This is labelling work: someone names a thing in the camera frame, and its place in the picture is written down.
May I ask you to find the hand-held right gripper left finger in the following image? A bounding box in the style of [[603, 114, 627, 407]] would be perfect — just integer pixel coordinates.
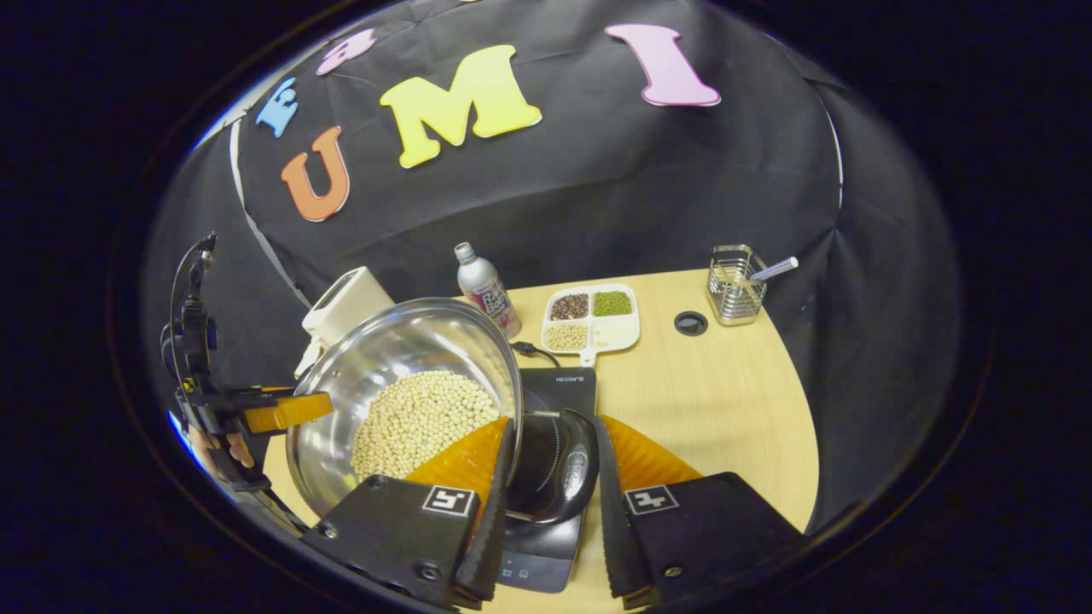
[[299, 416, 518, 611]]

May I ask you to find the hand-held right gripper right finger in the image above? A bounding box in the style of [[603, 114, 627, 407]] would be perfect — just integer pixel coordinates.
[[592, 414, 804, 610]]

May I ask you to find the black induction cooktop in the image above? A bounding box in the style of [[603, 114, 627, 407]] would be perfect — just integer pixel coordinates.
[[493, 367, 600, 594]]

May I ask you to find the white toaster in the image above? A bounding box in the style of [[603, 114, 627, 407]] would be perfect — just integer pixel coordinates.
[[294, 266, 396, 380]]

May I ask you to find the pile of soybeans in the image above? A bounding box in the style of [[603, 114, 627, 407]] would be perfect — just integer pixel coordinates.
[[351, 369, 502, 481]]

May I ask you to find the white divided tray of beans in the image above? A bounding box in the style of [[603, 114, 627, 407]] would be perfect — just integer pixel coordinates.
[[541, 283, 642, 368]]

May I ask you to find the printed drink bottle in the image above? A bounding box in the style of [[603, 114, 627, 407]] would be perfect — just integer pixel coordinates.
[[453, 241, 522, 339]]

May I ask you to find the metal wire basket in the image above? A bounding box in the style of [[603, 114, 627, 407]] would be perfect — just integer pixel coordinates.
[[706, 245, 769, 327]]

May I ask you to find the spoon with striped handle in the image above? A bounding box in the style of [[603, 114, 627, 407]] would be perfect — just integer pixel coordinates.
[[749, 256, 800, 283]]

